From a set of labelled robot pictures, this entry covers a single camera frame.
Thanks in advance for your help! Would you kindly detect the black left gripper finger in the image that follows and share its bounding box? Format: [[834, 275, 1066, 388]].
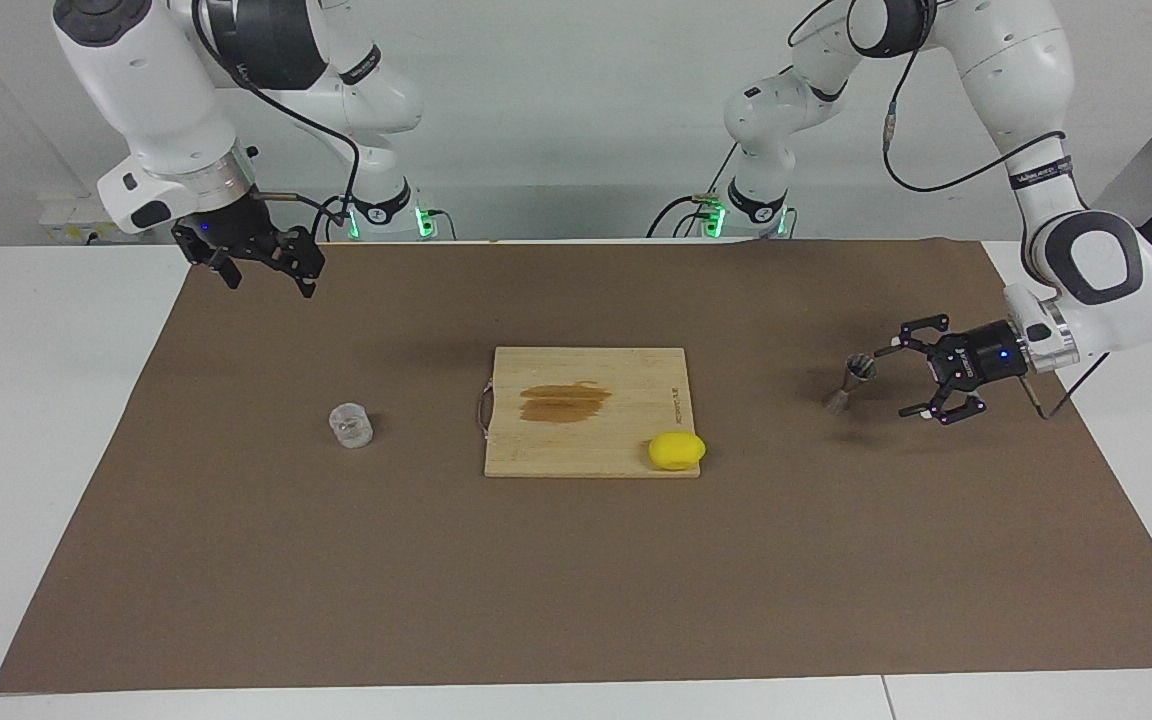
[[899, 378, 987, 427], [874, 315, 962, 363]]

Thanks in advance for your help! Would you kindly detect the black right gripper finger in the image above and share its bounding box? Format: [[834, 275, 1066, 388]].
[[198, 248, 244, 291], [271, 226, 326, 300]]

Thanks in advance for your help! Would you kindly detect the steel double jigger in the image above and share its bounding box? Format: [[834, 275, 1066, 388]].
[[822, 353, 877, 415]]

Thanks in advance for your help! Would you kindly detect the small clear glass cup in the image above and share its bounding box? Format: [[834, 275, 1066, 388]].
[[328, 402, 375, 449]]

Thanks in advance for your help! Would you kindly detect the yellow lemon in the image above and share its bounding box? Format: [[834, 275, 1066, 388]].
[[648, 431, 707, 471]]

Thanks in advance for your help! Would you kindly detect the wooden cutting board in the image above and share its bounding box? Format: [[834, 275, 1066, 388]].
[[477, 346, 702, 479]]

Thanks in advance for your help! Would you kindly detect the brown table mat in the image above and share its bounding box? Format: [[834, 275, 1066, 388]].
[[0, 238, 1152, 694]]

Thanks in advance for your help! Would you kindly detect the black base cable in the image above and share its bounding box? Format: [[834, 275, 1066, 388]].
[[311, 195, 352, 241], [648, 142, 742, 239]]

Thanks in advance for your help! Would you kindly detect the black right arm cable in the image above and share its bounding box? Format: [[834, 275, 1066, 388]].
[[191, 0, 362, 241]]

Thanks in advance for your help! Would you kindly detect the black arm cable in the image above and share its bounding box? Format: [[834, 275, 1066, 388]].
[[191, 0, 362, 241], [786, 0, 1112, 421]]

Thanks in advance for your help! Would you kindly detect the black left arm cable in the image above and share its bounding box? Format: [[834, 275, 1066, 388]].
[[786, 0, 1112, 421]]

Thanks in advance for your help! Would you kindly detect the white wall power strip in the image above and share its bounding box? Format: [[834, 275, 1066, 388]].
[[39, 195, 119, 244]]

